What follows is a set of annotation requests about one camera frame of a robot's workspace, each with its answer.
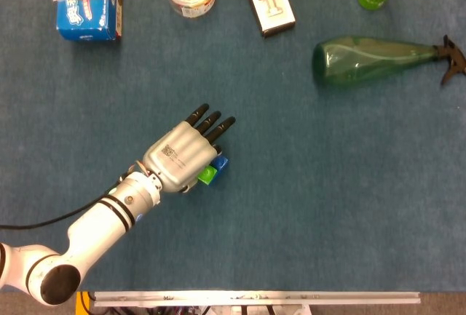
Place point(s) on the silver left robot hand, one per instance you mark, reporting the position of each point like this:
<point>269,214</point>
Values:
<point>178,158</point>

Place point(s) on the green toy brick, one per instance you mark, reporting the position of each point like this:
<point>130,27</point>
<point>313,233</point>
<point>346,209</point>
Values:
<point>207,176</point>

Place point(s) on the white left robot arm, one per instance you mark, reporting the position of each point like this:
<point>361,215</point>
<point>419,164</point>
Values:
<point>98,227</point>

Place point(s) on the blue toy brick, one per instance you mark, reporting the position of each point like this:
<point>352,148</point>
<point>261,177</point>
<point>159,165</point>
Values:
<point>220,164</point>

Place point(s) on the blue felt table mat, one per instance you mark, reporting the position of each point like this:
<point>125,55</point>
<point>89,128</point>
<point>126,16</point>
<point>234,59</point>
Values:
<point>327,184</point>

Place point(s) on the blue cookie box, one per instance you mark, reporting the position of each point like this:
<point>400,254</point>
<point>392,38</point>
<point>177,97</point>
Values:
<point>87,20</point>

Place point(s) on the white card box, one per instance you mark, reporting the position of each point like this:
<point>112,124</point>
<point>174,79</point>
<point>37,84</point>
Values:
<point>271,2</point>

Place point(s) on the green spray bottle black trigger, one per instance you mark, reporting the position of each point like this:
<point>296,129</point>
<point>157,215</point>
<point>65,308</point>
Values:
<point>349,62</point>

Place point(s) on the aluminium profile rail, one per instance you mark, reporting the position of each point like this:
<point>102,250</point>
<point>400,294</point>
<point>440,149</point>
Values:
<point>255,298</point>

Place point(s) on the yellow frame piece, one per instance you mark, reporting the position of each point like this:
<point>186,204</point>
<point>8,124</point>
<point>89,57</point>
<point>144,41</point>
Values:
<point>82,306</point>

